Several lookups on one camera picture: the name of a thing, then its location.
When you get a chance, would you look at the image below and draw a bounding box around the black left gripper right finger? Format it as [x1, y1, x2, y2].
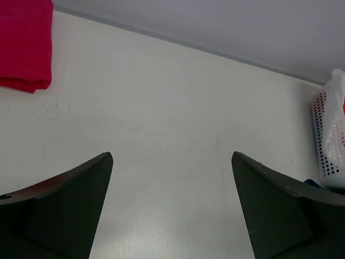
[232, 152, 344, 258]

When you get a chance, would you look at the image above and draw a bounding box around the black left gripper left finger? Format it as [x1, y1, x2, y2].
[1, 152, 113, 258]

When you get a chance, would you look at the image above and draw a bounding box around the dark blue t shirt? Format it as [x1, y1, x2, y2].
[304, 179, 323, 189]

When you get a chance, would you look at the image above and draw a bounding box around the white plastic laundry basket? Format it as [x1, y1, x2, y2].
[310, 69, 344, 189]

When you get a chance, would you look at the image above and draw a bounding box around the folded pink t shirt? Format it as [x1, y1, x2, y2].
[1, 1, 54, 93]

